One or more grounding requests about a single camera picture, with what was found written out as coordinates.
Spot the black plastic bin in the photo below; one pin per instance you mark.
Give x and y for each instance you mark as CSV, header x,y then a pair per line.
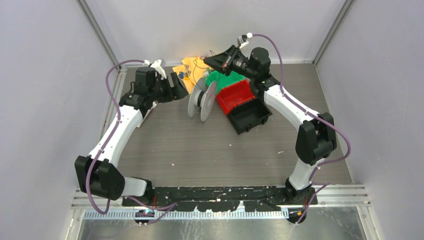
x,y
248,115

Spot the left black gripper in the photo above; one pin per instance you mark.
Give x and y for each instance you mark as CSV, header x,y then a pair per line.
x,y
177,92

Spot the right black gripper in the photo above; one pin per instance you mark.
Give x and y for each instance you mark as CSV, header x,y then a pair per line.
x,y
221,62

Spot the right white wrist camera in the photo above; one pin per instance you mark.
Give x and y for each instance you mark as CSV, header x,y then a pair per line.
x,y
243,40

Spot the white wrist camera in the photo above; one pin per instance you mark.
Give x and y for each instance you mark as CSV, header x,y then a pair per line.
x,y
243,40
158,65

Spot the white slotted cable duct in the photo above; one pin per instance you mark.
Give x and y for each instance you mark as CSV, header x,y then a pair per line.
x,y
148,214

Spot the white patterned cloth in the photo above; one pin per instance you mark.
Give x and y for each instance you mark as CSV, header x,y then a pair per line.
x,y
154,104

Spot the green plastic bin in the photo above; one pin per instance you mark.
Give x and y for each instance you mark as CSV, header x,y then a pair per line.
x,y
223,81

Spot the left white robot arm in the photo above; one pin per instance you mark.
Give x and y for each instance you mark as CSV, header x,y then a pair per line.
x,y
97,173

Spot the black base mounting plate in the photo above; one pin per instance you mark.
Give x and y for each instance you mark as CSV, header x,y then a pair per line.
x,y
220,198

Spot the red plastic bin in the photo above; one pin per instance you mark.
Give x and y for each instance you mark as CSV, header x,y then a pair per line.
x,y
234,95

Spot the grey plastic cable spool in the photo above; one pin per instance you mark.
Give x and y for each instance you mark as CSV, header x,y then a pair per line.
x,y
202,99

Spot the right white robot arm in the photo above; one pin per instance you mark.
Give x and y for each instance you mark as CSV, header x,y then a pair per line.
x,y
315,141

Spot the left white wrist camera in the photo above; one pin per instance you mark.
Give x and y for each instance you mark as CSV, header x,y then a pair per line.
x,y
158,65

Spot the yellow patterned cloth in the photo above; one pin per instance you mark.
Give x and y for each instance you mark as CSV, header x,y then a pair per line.
x,y
191,70

